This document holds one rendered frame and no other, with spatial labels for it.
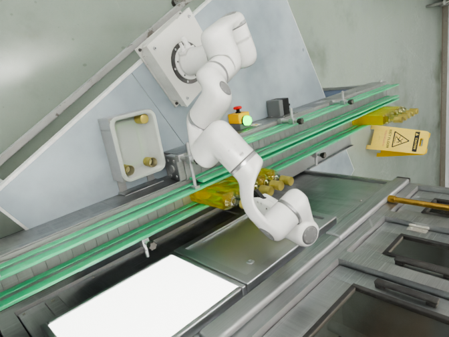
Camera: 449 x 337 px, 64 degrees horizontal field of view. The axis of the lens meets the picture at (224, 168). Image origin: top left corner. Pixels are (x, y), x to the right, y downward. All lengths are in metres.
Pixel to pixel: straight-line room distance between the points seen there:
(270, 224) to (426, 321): 0.40
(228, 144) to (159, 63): 0.55
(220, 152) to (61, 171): 0.58
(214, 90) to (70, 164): 0.57
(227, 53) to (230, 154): 0.34
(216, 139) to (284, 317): 0.47
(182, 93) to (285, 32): 0.81
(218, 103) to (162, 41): 0.49
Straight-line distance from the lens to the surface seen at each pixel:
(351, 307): 1.00
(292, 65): 2.02
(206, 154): 0.92
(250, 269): 1.07
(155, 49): 1.33
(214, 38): 1.08
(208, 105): 0.95
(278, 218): 0.88
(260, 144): 1.61
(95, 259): 1.13
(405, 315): 0.99
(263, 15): 1.88
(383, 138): 4.56
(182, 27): 1.44
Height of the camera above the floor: 1.94
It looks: 46 degrees down
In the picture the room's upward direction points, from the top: 98 degrees clockwise
